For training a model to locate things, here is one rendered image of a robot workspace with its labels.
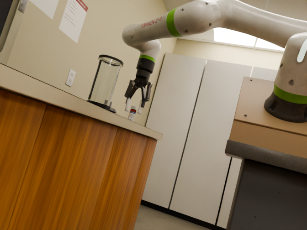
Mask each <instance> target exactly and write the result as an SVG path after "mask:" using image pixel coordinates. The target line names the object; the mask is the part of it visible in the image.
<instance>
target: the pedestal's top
mask: <svg viewBox="0 0 307 230"><path fill-rule="evenodd" d="M225 154H226V156H229V157H234V158H237V159H241V160H244V159H248V160H251V161H255V162H260V163H263V164H267V165H271V166H274V167H279V168H283V169H286V170H290V171H294V172H297V173H302V174H306V175H307V158H303V157H298V156H294V155H291V154H286V153H282V152H278V151H274V150H270V149H266V148H262V147H258V146H253V145H249V144H245V143H241V142H238V141H232V140H227V144H226V148H225Z"/></svg>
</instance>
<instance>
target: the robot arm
mask: <svg viewBox="0 0 307 230"><path fill-rule="evenodd" d="M213 28H224V29H229V30H233V31H238V32H241V33H244V34H247V35H251V36H254V37H256V38H259V39H262V40H265V41H267V42H270V43H272V44H275V45H277V46H279V47H281V48H283V49H285V50H284V53H283V56H282V59H281V62H280V65H279V69H278V72H277V75H276V78H275V81H274V90H273V92H272V94H271V95H270V97H269V98H267V99H266V100H265V103H264V108H265V110H266V111H267V112H268V113H269V114H271V115H272V116H274V117H276V118H278V119H281V120H285V121H288V122H295V123H302V122H307V21H303V20H298V19H294V18H289V17H286V16H281V15H278V14H274V13H271V12H268V11H265V10H262V9H259V8H256V7H253V6H251V5H248V4H245V3H243V2H241V1H239V0H194V1H192V2H189V3H186V4H184V5H181V6H179V7H177V8H175V9H173V10H170V11H168V12H166V13H165V14H163V15H161V16H158V17H156V18H154V19H151V20H149V21H146V22H142V23H139V24H133V25H128V26H126V27H125V28H124V30H123V32H122V39H123V41H124V42H125V44H127V45H128V46H130V47H133V48H135V49H137V50H138V51H139V52H140V56H139V60H138V64H137V67H136V69H137V73H136V78H135V79H134V80H130V82H129V86H128V88H127V90H126V93H125V95H124V96H125V97H126V98H127V100H126V107H125V111H127V112H128V111H129V108H130V104H131V101H132V100H131V98H132V96H133V95H134V93H135V92H136V90H137V89H138V88H141V91H142V100H141V101H140V104H139V107H138V111H137V113H138V114H141V112H142V109H143V108H144V106H145V102H147V101H149V100H150V93H151V87H152V85H153V84H152V83H150V82H148V80H149V78H150V74H152V73H153V70H154V66H155V62H156V59H157V56H158V54H159V52H160V50H161V43H160V41H159V40H158V39H162V38H173V37H185V36H191V35H196V34H201V33H204V32H206V31H208V30H210V29H213ZM146 85H147V91H146Z"/></svg>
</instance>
